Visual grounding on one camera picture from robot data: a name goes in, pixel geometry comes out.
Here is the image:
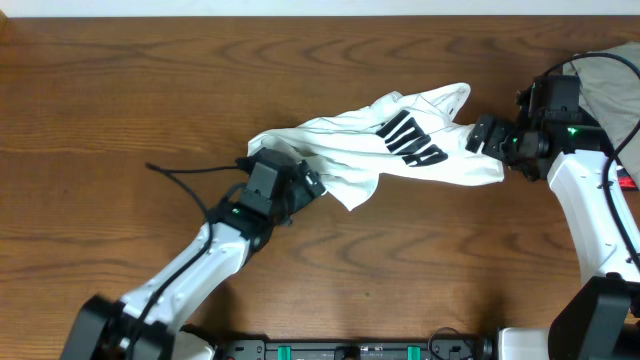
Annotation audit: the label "white t-shirt black print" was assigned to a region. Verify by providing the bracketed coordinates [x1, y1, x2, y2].
[248, 83, 504, 210]

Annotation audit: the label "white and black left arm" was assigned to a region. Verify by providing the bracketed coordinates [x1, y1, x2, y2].
[61, 149, 326, 360]

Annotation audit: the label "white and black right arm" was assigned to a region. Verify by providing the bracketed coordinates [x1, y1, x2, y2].
[466, 115, 639, 359]

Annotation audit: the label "black red folded garment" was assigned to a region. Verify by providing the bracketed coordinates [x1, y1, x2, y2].
[616, 166, 638, 191]

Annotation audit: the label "grey folded garment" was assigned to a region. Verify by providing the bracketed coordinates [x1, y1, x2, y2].
[562, 42, 640, 185]

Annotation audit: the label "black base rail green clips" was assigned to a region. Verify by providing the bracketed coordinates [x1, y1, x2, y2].
[215, 335, 492, 360]

